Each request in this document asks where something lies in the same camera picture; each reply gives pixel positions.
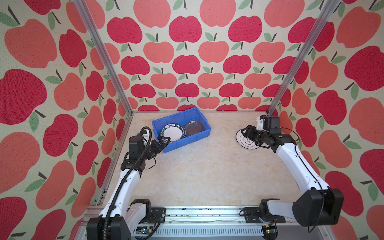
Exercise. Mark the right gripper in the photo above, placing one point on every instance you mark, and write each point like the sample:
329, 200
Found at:
252, 134

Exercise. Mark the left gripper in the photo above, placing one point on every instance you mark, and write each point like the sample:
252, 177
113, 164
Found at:
160, 143

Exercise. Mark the white plate black rim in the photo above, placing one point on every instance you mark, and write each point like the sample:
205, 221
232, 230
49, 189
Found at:
245, 142

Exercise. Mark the white plate green rim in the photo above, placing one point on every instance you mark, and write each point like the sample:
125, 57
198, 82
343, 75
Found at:
173, 131

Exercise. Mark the clear glass plate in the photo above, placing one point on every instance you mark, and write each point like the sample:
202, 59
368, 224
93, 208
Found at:
193, 127

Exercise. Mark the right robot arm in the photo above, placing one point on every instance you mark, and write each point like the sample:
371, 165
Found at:
319, 204

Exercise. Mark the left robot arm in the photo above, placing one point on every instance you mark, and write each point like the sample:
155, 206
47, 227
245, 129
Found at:
121, 218

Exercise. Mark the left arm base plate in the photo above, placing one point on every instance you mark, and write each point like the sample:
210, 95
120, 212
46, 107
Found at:
157, 215

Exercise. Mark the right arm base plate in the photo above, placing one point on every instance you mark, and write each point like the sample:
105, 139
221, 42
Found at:
260, 216

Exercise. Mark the right aluminium post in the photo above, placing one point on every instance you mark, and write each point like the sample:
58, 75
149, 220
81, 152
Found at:
319, 24

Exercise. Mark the aluminium post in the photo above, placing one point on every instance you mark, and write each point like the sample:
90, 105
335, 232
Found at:
90, 24
319, 24

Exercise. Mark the aluminium front rail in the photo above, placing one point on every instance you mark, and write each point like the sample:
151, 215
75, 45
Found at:
223, 223

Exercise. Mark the left aluminium post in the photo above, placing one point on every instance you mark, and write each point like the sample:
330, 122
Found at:
90, 24

